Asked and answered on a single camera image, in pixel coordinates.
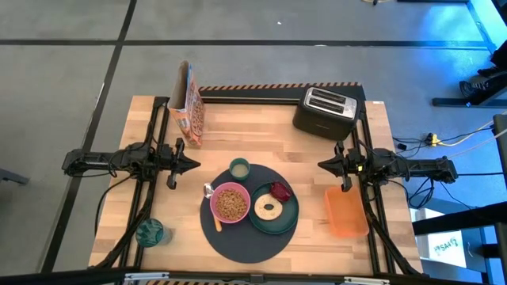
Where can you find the black and silver toaster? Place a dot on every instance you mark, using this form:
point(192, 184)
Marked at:
point(317, 124)

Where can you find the pink bowl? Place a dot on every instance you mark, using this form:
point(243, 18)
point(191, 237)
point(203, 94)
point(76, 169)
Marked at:
point(212, 202)

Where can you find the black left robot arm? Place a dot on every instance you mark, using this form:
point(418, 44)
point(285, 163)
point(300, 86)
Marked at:
point(99, 161)

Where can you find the person's leg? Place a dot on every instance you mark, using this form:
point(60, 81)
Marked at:
point(497, 89)
point(501, 59)

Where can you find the teal faceted glass tumbler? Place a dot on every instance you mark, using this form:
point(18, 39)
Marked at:
point(149, 233)

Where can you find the orange Cheerios cereal box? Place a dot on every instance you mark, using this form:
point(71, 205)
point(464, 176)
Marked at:
point(190, 115)

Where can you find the orange plastic tray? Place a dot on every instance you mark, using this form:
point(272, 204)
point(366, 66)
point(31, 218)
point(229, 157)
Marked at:
point(346, 213)

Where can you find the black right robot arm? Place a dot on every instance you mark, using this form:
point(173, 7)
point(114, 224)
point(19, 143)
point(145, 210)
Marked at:
point(416, 168)

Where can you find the round black placemat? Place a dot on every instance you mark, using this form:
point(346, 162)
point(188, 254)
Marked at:
point(241, 245)

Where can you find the grey metal post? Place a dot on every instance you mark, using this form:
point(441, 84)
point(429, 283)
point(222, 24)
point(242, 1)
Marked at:
point(501, 150)

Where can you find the small green cup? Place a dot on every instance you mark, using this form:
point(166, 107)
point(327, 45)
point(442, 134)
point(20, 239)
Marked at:
point(239, 179)

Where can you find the grey chair foot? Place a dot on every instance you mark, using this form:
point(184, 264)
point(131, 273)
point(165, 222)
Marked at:
point(12, 177)

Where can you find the white labelled box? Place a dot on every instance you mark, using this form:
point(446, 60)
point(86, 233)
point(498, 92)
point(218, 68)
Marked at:
point(447, 249)

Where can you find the white milk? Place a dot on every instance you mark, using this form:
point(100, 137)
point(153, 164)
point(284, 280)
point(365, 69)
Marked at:
point(240, 170)

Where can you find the black orange hazard tape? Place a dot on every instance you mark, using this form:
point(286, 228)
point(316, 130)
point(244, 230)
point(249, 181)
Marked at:
point(178, 283)

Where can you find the brown cereal pieces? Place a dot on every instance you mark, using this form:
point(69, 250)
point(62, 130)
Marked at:
point(231, 204)

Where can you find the black desk frame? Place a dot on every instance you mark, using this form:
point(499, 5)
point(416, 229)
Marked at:
point(455, 219)

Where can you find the black desk foot bar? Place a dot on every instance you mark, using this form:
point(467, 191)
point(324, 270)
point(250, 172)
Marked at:
point(455, 102)

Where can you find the silver metal bracket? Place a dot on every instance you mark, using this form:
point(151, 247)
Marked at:
point(366, 280)
point(146, 276)

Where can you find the toasted bagel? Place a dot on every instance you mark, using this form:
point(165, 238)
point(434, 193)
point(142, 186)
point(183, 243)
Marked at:
point(259, 207)

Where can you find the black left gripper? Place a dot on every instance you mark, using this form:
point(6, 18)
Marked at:
point(176, 162)

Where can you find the black orange hazard striped panel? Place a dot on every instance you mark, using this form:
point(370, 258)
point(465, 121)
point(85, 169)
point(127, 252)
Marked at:
point(257, 94)

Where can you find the black metal table frame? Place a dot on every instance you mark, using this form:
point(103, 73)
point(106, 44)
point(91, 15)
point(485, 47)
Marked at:
point(160, 101)

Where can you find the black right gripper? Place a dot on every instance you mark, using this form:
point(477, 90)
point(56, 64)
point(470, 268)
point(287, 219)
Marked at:
point(348, 164)

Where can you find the person's shoe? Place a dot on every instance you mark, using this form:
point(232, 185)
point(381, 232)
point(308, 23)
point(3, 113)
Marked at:
point(473, 89)
point(489, 72)

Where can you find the dark green plate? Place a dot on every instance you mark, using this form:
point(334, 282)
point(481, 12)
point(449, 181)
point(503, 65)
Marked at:
point(289, 221)

